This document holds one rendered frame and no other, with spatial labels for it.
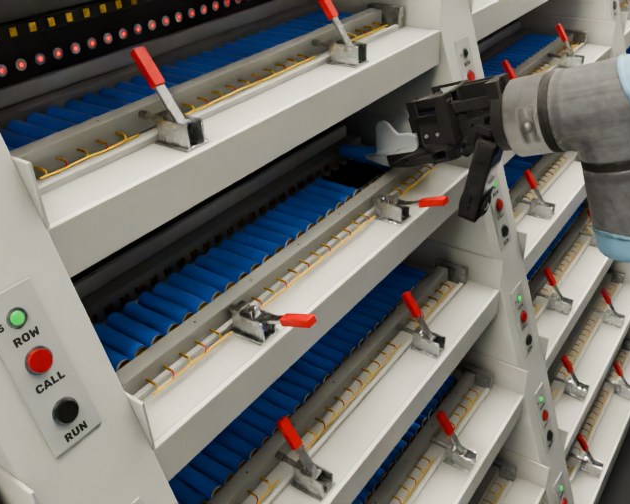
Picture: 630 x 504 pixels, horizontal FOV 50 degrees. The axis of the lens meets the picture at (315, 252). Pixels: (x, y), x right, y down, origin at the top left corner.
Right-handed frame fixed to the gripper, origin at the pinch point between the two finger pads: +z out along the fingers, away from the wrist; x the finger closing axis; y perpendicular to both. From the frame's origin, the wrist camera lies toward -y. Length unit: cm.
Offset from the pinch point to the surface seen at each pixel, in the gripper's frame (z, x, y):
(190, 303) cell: 0.1, 37.5, -1.3
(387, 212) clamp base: -6.1, 10.2, -4.2
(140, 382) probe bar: -3.5, 47.8, -3.2
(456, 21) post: -9.1, -13.4, 13.3
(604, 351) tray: -5, -50, -64
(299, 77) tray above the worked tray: -4.7, 16.1, 14.8
